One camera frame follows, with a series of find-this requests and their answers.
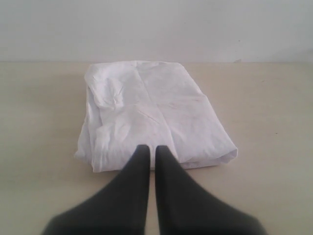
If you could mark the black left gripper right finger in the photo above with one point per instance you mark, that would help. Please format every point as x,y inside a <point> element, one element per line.
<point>185,208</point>

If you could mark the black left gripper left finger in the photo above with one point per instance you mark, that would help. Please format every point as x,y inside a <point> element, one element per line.
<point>120,208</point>

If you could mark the white t-shirt red lettering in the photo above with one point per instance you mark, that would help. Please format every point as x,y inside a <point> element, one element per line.
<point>130,103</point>

